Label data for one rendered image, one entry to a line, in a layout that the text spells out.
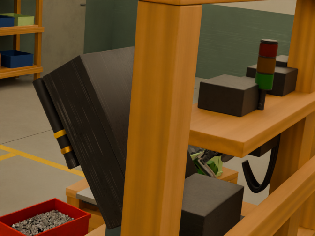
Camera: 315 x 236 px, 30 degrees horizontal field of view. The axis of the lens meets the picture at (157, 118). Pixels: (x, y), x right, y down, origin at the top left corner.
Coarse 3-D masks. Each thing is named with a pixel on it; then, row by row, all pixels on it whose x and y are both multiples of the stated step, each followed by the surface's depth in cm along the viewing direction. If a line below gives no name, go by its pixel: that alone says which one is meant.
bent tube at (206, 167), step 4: (196, 156) 211; (200, 156) 208; (196, 160) 209; (196, 164) 210; (200, 164) 209; (204, 164) 209; (200, 168) 209; (204, 168) 209; (208, 168) 209; (204, 172) 209; (208, 172) 209; (212, 172) 209; (208, 176) 209; (212, 176) 209
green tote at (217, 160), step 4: (200, 152) 308; (192, 156) 302; (216, 156) 319; (220, 156) 321; (212, 160) 317; (216, 160) 319; (220, 160) 322; (216, 164) 320; (220, 164) 323; (220, 168) 324; (220, 172) 324; (216, 176) 323
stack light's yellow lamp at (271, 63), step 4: (260, 60) 160; (264, 60) 159; (268, 60) 159; (272, 60) 159; (260, 64) 160; (264, 64) 159; (268, 64) 159; (272, 64) 160; (256, 68) 162; (260, 68) 160; (264, 68) 160; (268, 68) 160; (272, 68) 160; (260, 72) 161; (264, 72) 160; (268, 72) 160; (272, 72) 160
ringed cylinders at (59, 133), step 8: (40, 80) 183; (40, 88) 183; (40, 96) 183; (48, 96) 183; (48, 104) 182; (48, 112) 182; (56, 112) 183; (48, 120) 184; (56, 120) 182; (56, 128) 182; (56, 136) 182; (64, 136) 182; (64, 144) 182; (64, 152) 182; (72, 152) 182; (72, 160) 182; (72, 168) 182
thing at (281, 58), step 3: (279, 57) 203; (282, 57) 203; (285, 57) 204; (276, 60) 195; (279, 60) 196; (282, 60) 196; (285, 60) 197; (276, 63) 195; (279, 63) 195; (282, 63) 194; (285, 63) 194
